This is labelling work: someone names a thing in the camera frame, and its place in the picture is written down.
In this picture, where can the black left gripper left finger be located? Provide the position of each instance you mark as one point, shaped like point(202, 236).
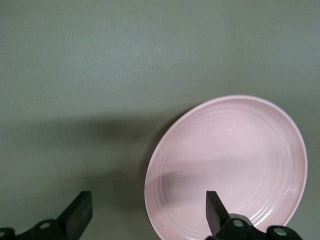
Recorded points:
point(75, 217)

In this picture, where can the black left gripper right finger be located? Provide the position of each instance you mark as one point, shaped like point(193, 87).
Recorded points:
point(217, 220)

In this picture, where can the pink plate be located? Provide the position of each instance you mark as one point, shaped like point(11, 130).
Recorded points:
point(237, 150)

